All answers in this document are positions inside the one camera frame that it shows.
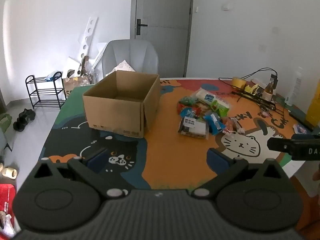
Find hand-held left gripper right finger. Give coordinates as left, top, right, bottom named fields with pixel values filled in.
left=191, top=148, right=288, bottom=200

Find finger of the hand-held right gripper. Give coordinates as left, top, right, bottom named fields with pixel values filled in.
left=267, top=137, right=295, bottom=153

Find red bag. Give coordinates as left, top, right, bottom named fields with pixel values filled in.
left=0, top=183, right=17, bottom=216

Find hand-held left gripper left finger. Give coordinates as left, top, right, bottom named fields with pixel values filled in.
left=31, top=147, right=130, bottom=200

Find dark green snack packet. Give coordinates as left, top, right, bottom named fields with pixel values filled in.
left=178, top=96, right=199, bottom=107

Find brown glass bottle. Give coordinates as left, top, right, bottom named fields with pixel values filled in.
left=262, top=81, right=276, bottom=102

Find yellow tape roll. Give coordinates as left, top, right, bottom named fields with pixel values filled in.
left=232, top=76, right=247, bottom=89

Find white plastic bag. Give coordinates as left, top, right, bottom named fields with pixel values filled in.
left=3, top=214, right=16, bottom=238

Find clear plastic wrapping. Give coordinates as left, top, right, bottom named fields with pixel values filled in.
left=81, top=56, right=98, bottom=84

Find dotted cream cushion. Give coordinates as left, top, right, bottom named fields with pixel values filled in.
left=111, top=60, right=136, bottom=74

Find small blue white sachet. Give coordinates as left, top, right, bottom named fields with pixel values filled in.
left=293, top=123, right=308, bottom=134

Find clear pale snack packet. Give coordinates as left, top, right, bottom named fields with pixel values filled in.
left=192, top=87, right=213, bottom=101

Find dark flat case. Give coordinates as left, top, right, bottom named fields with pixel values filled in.
left=288, top=107, right=314, bottom=131

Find cream slipper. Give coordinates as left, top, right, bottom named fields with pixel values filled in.
left=1, top=166, right=18, bottom=179

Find grey door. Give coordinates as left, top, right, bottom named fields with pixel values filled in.
left=130, top=0, right=194, bottom=78

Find white folded cardboard sheet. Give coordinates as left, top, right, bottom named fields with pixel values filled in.
left=62, top=57, right=82, bottom=78

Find grey upholstered chair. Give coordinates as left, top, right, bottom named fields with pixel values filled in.
left=101, top=39, right=159, bottom=79

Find small yellow tape dispenser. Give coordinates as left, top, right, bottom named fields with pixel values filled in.
left=243, top=83, right=261, bottom=94

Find small blue snack packet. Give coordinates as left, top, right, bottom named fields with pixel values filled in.
left=181, top=107, right=198, bottom=118

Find black metal rods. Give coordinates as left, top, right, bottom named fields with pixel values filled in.
left=231, top=91, right=278, bottom=112

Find yellow box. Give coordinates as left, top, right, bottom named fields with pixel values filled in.
left=306, top=79, right=320, bottom=128

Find black door handle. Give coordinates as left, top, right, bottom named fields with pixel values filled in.
left=136, top=19, right=149, bottom=36

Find black metal shoe rack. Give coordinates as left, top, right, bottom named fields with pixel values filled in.
left=25, top=71, right=66, bottom=110

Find cartoon cat printed table mat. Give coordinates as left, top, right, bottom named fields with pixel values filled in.
left=37, top=77, right=313, bottom=191

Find cardboard box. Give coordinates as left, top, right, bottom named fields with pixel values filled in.
left=82, top=70, right=161, bottom=139

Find green white snack packet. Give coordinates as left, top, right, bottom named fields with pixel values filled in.
left=197, top=92, right=231, bottom=117

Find brown printed shipping carton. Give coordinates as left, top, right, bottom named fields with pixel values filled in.
left=62, top=76, right=97, bottom=99

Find green plastic object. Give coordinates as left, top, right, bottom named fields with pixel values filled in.
left=0, top=113, right=13, bottom=133

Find black cable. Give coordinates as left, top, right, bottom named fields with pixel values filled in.
left=218, top=67, right=278, bottom=81

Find white panel with round holes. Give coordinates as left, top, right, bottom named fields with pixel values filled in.
left=77, top=15, right=99, bottom=77

